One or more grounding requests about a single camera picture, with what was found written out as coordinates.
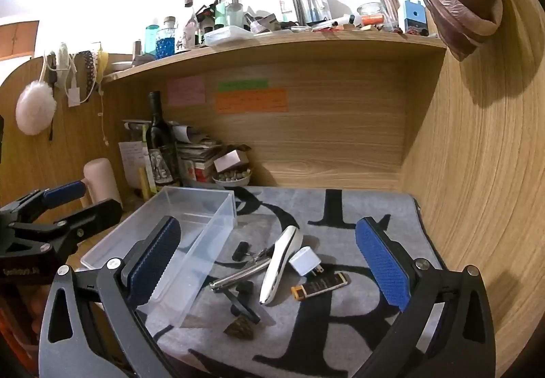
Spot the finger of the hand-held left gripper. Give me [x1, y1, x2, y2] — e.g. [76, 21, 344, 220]
[0, 180, 89, 229]
[9, 198, 124, 263]

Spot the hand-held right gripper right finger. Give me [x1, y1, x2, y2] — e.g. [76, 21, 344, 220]
[355, 216, 499, 378]

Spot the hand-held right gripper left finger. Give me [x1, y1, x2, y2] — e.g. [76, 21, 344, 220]
[38, 215, 182, 378]

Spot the clear plastic box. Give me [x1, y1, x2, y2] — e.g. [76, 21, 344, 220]
[80, 185, 237, 328]

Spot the white charger plug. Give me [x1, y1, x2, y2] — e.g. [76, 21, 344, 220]
[290, 246, 325, 277]

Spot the black phone holder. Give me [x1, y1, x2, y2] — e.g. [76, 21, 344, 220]
[221, 281, 261, 324]

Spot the white oval handheld device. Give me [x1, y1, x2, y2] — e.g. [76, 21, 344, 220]
[258, 225, 304, 305]

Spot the cream mug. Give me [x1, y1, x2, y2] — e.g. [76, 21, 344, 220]
[81, 157, 124, 210]

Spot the grey mat with black letters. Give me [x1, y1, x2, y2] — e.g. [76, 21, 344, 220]
[140, 185, 448, 378]

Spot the black brown lighter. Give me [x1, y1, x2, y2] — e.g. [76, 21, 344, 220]
[291, 271, 351, 302]

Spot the white note paper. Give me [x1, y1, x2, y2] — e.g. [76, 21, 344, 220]
[118, 141, 147, 183]

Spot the white bath puff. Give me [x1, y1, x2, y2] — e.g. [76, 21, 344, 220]
[15, 81, 57, 136]

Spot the glass cup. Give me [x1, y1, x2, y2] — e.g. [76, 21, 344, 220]
[123, 119, 150, 137]

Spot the dark wine bottle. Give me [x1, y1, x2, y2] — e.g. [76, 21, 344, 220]
[145, 91, 182, 187]

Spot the brown pinecone piece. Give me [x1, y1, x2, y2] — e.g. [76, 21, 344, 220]
[224, 315, 253, 337]

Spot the bowl of pebbles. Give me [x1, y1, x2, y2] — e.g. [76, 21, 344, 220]
[212, 170, 252, 188]

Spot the stack of books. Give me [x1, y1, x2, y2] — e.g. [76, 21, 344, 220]
[170, 121, 224, 187]

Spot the black lace band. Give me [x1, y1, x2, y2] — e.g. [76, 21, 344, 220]
[79, 51, 96, 104]

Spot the small pink box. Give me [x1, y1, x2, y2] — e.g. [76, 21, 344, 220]
[213, 149, 250, 173]

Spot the white hanging brush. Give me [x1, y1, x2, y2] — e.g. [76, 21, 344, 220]
[57, 42, 71, 72]

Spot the yellow hanging item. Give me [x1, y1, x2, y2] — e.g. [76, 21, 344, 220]
[94, 43, 109, 82]

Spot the pink sticky note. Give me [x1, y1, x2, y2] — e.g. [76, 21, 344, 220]
[167, 78, 206, 107]

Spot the teal plastic bottle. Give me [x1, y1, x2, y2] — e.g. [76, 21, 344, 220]
[145, 24, 160, 59]

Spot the glass bottle with blue beads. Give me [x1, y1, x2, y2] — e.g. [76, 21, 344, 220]
[155, 16, 177, 59]

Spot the orange sticky note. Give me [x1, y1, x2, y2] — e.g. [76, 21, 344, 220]
[215, 88, 289, 115]

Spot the green sticky note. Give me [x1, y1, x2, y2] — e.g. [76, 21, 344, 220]
[218, 80, 269, 91]

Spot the clear glass bottle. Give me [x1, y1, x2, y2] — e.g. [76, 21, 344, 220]
[183, 0, 199, 50]

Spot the white plastic case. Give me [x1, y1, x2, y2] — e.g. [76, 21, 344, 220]
[204, 26, 248, 47]

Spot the green pump bottle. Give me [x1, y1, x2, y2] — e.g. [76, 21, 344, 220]
[215, 0, 233, 31]

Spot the blue box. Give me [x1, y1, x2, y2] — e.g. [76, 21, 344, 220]
[402, 0, 427, 35]

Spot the short glass jar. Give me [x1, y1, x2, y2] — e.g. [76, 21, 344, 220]
[357, 3, 386, 27]

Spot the tall glass jar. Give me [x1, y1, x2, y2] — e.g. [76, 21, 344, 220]
[375, 0, 401, 29]

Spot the white beaded cord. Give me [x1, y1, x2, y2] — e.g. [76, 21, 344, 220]
[99, 80, 110, 146]

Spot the white cable with tag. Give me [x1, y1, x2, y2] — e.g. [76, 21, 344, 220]
[64, 54, 82, 108]

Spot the black hanging strap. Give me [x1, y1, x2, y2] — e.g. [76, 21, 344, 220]
[46, 54, 58, 141]

